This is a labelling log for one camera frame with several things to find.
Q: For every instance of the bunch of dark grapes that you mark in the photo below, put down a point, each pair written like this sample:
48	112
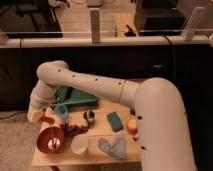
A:
73	129

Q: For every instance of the green sponge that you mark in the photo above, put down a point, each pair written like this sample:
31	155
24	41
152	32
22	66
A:
114	121

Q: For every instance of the red bowl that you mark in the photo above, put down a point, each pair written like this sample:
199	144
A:
43	141

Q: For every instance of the white cup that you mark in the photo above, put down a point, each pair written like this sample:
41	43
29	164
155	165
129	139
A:
79	145

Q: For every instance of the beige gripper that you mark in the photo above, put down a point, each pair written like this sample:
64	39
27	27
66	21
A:
36	111

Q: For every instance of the green plastic tray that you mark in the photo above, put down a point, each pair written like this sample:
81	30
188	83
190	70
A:
78	98

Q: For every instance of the red pepper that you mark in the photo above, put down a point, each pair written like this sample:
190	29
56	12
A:
47	120

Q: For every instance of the blue cup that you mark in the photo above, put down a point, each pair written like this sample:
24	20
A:
61	111

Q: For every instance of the small metal cup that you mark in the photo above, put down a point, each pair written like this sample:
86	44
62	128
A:
89	116

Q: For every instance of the white spoon in bowl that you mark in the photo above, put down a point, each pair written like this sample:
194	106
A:
54	141

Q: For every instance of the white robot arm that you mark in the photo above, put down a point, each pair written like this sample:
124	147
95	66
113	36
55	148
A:
164	136

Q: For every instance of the dark tool in tray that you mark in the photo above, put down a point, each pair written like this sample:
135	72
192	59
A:
62	94

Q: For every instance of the orange fruit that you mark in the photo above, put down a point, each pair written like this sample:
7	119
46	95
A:
131	126

